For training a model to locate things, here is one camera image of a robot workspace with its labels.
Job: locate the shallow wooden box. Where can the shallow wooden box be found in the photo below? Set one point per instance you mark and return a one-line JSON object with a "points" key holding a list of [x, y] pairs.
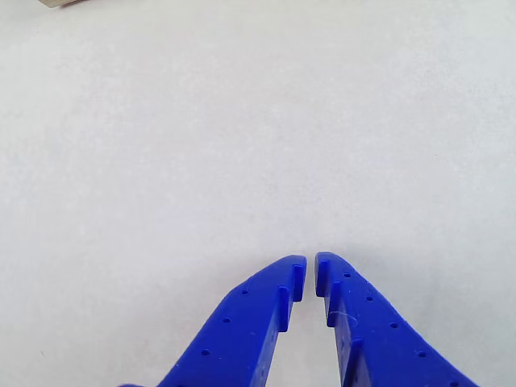
{"points": [[56, 2]]}

